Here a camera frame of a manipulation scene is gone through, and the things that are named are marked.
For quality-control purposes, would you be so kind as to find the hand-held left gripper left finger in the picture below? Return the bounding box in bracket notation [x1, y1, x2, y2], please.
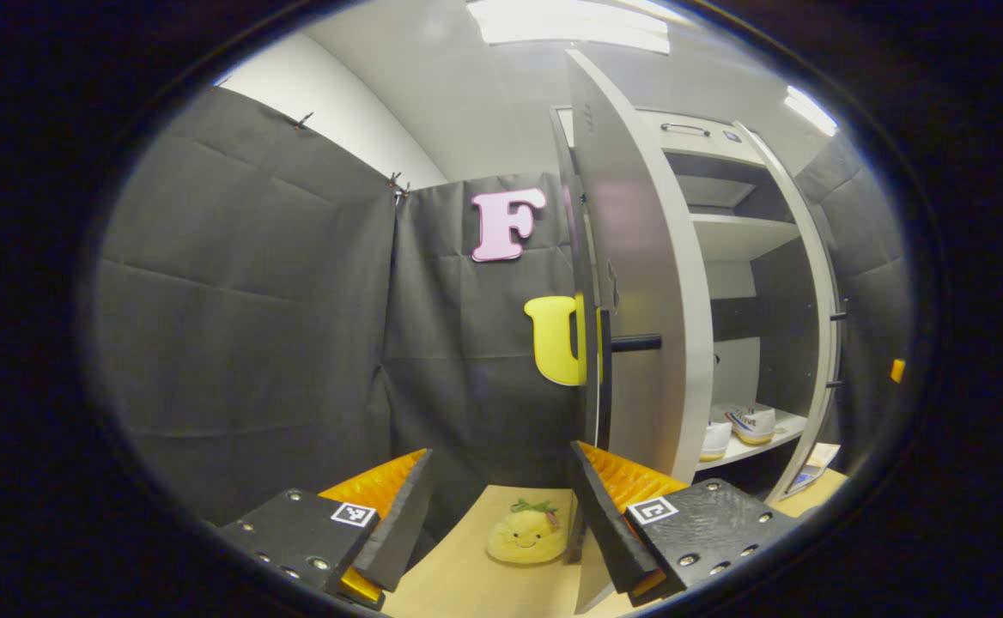
[214, 448, 436, 610]

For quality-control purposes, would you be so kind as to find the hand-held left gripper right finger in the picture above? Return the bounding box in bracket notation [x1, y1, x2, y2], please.
[568, 440, 803, 609]

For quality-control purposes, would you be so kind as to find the grey cabinet door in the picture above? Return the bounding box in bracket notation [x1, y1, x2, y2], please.
[549, 47, 717, 615]
[729, 120, 846, 506]

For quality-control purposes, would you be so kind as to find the white shoe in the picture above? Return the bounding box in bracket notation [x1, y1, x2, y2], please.
[699, 421, 734, 463]
[723, 403, 779, 445]

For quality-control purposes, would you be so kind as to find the grey shoe cabinet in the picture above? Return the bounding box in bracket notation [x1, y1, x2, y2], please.
[553, 105, 842, 503]

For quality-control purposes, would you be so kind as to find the grey cabinet drawer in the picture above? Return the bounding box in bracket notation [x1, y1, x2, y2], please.
[557, 107, 764, 168]

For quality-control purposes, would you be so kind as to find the yellow plush toy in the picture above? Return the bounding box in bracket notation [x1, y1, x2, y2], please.
[486, 498, 571, 566]

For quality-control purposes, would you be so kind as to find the black backdrop cloth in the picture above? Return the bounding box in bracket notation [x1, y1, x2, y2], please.
[793, 129, 915, 464]
[89, 86, 605, 524]

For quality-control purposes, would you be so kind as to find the white cardboard box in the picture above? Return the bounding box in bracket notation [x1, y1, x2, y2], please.
[787, 442, 842, 496]

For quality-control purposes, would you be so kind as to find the small ceiling light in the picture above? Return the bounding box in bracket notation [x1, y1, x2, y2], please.
[783, 84, 839, 138]

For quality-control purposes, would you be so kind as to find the large ceiling light panel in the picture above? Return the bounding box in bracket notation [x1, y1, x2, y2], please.
[465, 0, 672, 55]

